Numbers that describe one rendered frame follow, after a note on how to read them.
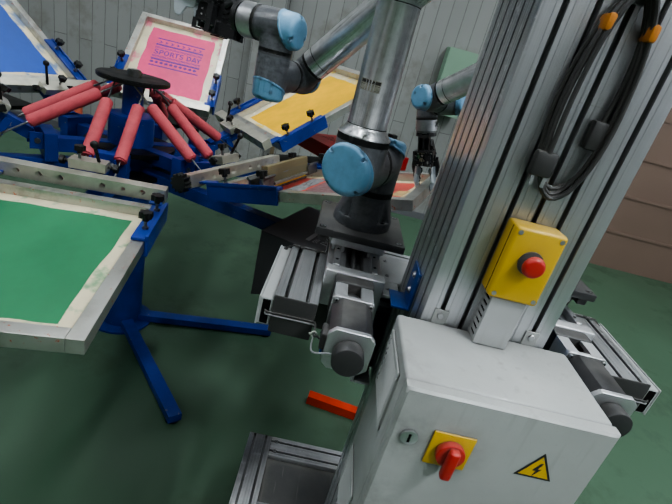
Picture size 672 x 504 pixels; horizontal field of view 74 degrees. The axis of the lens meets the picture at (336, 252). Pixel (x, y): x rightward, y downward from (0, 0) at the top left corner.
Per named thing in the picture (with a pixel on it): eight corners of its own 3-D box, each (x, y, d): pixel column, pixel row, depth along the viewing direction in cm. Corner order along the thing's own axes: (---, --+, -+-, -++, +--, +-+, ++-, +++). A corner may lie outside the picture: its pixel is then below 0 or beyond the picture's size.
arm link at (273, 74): (296, 104, 110) (306, 57, 105) (270, 103, 100) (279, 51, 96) (270, 96, 112) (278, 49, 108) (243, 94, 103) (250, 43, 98)
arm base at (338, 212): (390, 239, 111) (402, 202, 107) (331, 224, 110) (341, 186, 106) (387, 218, 124) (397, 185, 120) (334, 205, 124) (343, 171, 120)
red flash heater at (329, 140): (362, 152, 338) (366, 136, 333) (404, 172, 308) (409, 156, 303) (296, 146, 299) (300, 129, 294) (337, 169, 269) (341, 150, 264)
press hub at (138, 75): (173, 316, 266) (199, 82, 212) (120, 349, 231) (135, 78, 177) (122, 290, 276) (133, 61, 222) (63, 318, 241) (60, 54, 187)
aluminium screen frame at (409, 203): (441, 182, 193) (442, 173, 192) (412, 212, 142) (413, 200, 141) (281, 174, 221) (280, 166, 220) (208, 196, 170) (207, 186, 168)
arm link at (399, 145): (400, 190, 116) (416, 139, 111) (382, 199, 105) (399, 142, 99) (359, 175, 120) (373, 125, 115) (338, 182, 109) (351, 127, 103)
